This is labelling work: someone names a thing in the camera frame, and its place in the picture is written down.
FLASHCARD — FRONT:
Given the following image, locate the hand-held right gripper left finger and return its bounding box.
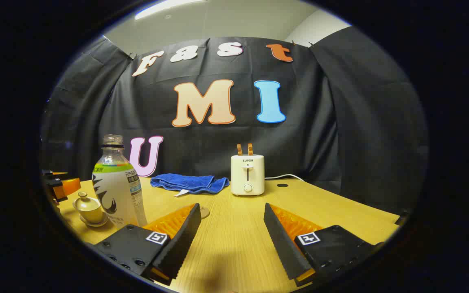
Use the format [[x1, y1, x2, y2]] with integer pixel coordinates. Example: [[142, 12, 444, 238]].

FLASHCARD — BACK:
[[92, 203, 202, 286]]

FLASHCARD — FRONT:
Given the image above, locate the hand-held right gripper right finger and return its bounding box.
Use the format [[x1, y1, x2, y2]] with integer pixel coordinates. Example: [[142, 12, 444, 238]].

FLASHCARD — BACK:
[[264, 203, 386, 287]]

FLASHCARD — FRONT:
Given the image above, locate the cream teacup lid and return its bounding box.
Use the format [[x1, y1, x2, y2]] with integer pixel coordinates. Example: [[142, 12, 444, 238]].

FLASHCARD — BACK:
[[73, 191, 101, 211]]

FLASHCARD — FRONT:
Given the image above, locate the plastic water bottle white label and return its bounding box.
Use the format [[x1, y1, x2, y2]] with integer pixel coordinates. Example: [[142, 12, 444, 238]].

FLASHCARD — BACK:
[[92, 134, 147, 227]]

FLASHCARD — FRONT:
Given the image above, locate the cream teacup saucer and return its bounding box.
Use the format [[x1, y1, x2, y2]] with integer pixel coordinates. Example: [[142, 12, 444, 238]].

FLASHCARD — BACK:
[[79, 214, 109, 227]]

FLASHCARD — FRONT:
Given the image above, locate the blue folded towel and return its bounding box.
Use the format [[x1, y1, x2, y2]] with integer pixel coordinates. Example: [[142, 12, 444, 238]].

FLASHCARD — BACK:
[[150, 173, 230, 197]]

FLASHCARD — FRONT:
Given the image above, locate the cream white toaster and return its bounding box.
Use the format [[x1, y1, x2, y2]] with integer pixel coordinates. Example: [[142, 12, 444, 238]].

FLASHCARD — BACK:
[[230, 154, 265, 197]]

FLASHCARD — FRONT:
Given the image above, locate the black backdrop cloth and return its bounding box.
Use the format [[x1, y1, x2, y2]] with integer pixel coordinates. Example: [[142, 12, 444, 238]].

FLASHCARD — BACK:
[[41, 26, 428, 214]]

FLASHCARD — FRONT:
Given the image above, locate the white toaster power cable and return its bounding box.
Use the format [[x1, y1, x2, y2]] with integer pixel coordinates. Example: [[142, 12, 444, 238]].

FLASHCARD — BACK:
[[265, 174, 305, 182]]

